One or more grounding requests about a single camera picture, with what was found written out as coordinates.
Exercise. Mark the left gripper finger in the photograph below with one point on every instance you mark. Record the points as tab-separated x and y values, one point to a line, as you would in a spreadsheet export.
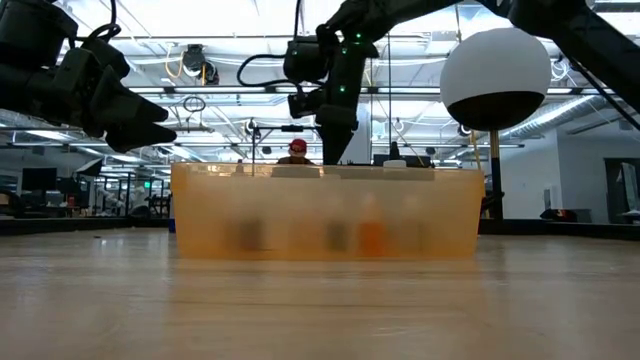
125	110
140	137

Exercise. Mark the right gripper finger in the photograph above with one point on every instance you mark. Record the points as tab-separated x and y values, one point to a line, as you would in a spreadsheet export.
336	142

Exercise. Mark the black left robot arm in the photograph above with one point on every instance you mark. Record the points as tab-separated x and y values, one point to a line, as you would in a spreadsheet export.
25	40

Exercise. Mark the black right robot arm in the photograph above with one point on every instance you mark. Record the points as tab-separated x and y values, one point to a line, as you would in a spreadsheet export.
590	40

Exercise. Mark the black-capped food coloring bottle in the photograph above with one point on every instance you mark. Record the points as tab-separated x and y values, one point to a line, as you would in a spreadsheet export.
395	151

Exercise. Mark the red cap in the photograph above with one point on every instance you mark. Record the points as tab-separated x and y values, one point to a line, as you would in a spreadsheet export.
298	145

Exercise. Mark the person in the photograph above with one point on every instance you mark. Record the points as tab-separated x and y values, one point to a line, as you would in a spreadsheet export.
296	159

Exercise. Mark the background robot workstation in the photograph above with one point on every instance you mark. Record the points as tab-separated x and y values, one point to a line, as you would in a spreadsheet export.
150	200

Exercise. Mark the black monitor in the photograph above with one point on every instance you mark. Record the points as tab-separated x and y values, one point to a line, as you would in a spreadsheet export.
39	179
417	161

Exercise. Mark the white globe lamp shade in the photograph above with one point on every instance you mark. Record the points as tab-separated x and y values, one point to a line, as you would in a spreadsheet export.
495	65

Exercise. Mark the black lamp stand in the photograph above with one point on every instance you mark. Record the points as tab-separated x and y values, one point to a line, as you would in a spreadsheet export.
496	190

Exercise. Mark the black and red bag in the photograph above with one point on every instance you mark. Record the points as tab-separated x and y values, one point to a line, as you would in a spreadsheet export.
557	215

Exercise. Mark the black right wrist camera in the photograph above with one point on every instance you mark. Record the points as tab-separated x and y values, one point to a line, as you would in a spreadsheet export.
306	104

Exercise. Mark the black stand frame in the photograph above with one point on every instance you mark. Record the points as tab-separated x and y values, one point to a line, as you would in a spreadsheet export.
292	128

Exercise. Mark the black aluminium table frame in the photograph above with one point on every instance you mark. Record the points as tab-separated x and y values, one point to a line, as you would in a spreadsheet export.
75	226

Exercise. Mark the silver ventilation duct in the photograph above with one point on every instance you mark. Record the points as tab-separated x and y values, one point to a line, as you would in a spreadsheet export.
555	116

